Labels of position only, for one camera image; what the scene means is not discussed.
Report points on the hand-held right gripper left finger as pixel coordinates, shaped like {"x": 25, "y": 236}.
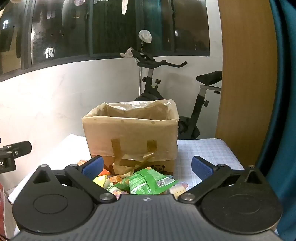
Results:
{"x": 93, "y": 165}

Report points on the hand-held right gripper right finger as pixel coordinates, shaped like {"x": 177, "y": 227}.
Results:
{"x": 202, "y": 168}

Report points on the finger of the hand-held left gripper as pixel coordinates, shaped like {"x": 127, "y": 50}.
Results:
{"x": 18, "y": 148}

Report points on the pile of assorted snacks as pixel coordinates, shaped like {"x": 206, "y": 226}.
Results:
{"x": 111, "y": 183}

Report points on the brown cardboard box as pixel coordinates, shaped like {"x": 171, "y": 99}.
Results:
{"x": 166, "y": 165}

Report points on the cardboard box with plastic liner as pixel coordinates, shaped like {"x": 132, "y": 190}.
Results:
{"x": 129, "y": 132}

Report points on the green snack packet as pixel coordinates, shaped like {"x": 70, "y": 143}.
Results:
{"x": 148, "y": 182}

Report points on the light plaid tablecloth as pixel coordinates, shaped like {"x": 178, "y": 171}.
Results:
{"x": 208, "y": 150}

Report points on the red fabric item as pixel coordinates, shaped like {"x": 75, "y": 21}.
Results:
{"x": 1, "y": 208}

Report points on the black exercise bike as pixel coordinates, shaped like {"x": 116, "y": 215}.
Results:
{"x": 192, "y": 115}

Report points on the wooden panel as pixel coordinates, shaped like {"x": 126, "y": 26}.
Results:
{"x": 245, "y": 81}

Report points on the blue curtain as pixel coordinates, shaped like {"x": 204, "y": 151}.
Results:
{"x": 285, "y": 115}

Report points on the dark hanging garment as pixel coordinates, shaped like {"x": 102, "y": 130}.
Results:
{"x": 7, "y": 37}

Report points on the crumpled white plastic bag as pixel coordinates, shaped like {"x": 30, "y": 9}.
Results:
{"x": 126, "y": 53}

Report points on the white plastic bag on pole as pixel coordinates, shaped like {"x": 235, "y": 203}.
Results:
{"x": 145, "y": 36}

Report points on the dark framed window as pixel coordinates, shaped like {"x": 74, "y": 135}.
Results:
{"x": 138, "y": 27}

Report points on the hanging pale cloth strip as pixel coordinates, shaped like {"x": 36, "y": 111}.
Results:
{"x": 124, "y": 7}

